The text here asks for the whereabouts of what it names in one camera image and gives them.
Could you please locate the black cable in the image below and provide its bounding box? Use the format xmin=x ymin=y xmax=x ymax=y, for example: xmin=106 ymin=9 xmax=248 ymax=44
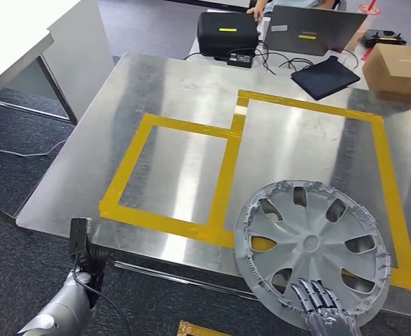
xmin=183 ymin=43 xmax=360 ymax=76

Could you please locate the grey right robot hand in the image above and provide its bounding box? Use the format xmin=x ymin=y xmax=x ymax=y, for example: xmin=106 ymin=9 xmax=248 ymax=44
xmin=290 ymin=278 xmax=362 ymax=336

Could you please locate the seated person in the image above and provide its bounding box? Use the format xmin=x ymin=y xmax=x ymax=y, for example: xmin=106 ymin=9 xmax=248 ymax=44
xmin=246 ymin=0 xmax=343 ymax=23

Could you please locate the dark laptop sleeve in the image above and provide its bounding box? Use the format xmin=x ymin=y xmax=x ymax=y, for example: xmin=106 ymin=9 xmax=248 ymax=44
xmin=290 ymin=55 xmax=361 ymax=102

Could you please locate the black router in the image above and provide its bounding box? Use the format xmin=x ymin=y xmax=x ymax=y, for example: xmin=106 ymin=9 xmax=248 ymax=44
xmin=360 ymin=29 xmax=408 ymax=49

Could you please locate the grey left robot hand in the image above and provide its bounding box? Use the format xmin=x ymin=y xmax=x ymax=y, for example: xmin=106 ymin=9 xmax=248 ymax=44
xmin=76 ymin=243 xmax=113 ymax=309

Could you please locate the grey laptop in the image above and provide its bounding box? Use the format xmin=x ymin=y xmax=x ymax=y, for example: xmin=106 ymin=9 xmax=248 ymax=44
xmin=264 ymin=5 xmax=368 ymax=57

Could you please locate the drink cup with red straw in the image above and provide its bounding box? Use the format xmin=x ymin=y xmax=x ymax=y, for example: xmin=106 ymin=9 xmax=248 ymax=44
xmin=344 ymin=0 xmax=381 ymax=52

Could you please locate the yellow floor tape strip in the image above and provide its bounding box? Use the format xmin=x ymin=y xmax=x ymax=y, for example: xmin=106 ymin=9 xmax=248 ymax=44
xmin=176 ymin=320 xmax=232 ymax=336

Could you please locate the black power adapter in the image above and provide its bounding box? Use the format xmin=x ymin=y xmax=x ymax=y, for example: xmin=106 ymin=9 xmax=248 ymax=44
xmin=227 ymin=52 xmax=254 ymax=69

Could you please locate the silver plastic wheel hubcap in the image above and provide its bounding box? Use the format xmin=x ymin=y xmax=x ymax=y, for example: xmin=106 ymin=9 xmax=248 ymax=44
xmin=233 ymin=179 xmax=391 ymax=331

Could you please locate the white floor cable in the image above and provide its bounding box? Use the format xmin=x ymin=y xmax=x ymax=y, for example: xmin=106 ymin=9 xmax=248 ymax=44
xmin=0 ymin=138 xmax=68 ymax=159

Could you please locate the brown cardboard box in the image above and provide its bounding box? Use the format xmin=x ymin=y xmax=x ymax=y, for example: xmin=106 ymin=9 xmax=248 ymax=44
xmin=362 ymin=43 xmax=411 ymax=105

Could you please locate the black hard carry case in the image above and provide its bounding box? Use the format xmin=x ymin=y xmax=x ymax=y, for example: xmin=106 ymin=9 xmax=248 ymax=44
xmin=196 ymin=10 xmax=260 ymax=59

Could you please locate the steel workbench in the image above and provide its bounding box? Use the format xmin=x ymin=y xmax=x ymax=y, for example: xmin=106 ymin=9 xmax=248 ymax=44
xmin=16 ymin=52 xmax=411 ymax=321

